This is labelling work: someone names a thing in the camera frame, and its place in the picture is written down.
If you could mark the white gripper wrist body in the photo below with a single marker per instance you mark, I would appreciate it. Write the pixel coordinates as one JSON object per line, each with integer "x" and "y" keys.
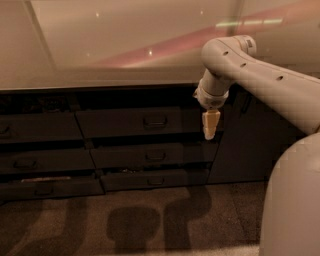
{"x": 210, "y": 100}

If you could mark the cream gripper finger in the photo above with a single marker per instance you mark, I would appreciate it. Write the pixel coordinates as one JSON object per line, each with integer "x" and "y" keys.
{"x": 206, "y": 128}
{"x": 215, "y": 117}

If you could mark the dark drawer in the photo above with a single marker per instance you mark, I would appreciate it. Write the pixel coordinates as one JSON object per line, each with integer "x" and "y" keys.
{"x": 154, "y": 179}
{"x": 139, "y": 121}
{"x": 45, "y": 161}
{"x": 42, "y": 127}
{"x": 154, "y": 154}
{"x": 75, "y": 186}

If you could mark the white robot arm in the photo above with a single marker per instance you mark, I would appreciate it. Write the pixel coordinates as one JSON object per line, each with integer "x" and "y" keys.
{"x": 291, "y": 215}

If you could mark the dark cabinet door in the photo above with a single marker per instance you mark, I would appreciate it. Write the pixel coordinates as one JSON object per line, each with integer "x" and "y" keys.
{"x": 254, "y": 137}

